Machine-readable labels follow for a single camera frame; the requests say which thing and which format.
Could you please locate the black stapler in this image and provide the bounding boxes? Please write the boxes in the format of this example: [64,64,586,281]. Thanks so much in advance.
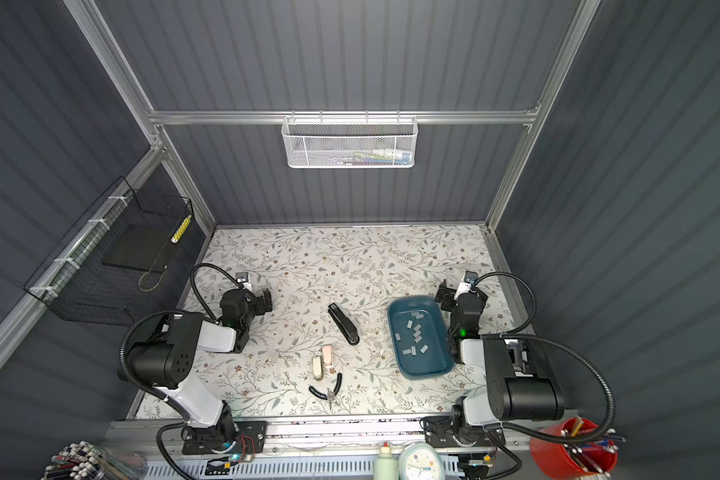
[328,303,360,346]

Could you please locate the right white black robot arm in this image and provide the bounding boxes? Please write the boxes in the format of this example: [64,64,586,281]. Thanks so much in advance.
[435,271,565,444]

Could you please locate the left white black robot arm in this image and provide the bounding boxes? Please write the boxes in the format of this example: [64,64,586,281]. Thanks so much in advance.
[119,289,273,454]

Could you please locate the teal plastic tray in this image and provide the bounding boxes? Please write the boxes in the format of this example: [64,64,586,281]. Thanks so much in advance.
[387,296,455,380]

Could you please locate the beige staple remover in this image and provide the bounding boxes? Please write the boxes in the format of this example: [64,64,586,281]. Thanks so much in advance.
[311,356,325,381]

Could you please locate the yellow marker in basket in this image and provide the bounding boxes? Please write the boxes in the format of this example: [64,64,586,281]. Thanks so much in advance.
[170,214,192,244]

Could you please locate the black pad in basket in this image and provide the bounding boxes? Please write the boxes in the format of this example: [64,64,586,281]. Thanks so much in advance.
[102,226,178,273]

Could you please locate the white desk clock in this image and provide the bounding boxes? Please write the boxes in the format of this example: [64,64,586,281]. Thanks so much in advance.
[398,442,446,480]

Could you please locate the white glue bottle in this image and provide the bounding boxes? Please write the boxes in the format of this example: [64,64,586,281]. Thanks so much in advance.
[373,442,399,480]

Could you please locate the red pencil cup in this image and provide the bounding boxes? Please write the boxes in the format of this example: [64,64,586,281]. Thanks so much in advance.
[530,417,618,479]

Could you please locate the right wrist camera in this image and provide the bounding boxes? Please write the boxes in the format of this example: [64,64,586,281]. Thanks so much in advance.
[456,270,479,297]

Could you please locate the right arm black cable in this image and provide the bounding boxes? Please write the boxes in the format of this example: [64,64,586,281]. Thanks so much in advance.
[476,271,617,446]

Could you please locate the black handled pliers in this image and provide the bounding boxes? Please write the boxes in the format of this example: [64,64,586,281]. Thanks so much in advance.
[308,373,343,409]

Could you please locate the black wire basket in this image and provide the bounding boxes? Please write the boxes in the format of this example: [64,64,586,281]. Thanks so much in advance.
[24,182,194,326]

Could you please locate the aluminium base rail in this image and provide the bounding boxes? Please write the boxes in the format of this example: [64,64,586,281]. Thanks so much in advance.
[104,412,577,463]

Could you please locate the white wire mesh basket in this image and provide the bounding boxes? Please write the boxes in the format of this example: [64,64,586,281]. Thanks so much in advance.
[281,116,419,169]

